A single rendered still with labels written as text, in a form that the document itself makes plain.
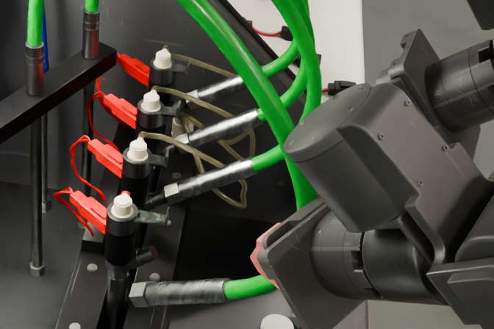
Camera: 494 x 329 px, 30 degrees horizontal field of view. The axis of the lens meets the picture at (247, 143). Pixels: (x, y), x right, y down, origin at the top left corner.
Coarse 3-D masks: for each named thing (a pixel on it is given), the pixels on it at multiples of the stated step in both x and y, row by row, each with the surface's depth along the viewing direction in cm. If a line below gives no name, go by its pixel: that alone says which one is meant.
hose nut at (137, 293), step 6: (144, 282) 74; (150, 282) 74; (132, 288) 74; (138, 288) 74; (144, 288) 73; (132, 294) 74; (138, 294) 73; (144, 294) 73; (132, 300) 74; (138, 300) 73; (144, 300) 73; (138, 306) 74; (144, 306) 73
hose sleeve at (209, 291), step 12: (156, 288) 72; (168, 288) 72; (180, 288) 71; (192, 288) 70; (204, 288) 69; (216, 288) 69; (156, 300) 72; (168, 300) 72; (180, 300) 71; (192, 300) 70; (204, 300) 70; (216, 300) 69; (228, 300) 69
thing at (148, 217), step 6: (138, 210) 83; (144, 216) 83; (150, 216) 83; (156, 216) 83; (162, 216) 83; (138, 222) 82; (144, 222) 82; (150, 222) 82; (156, 222) 82; (162, 222) 82
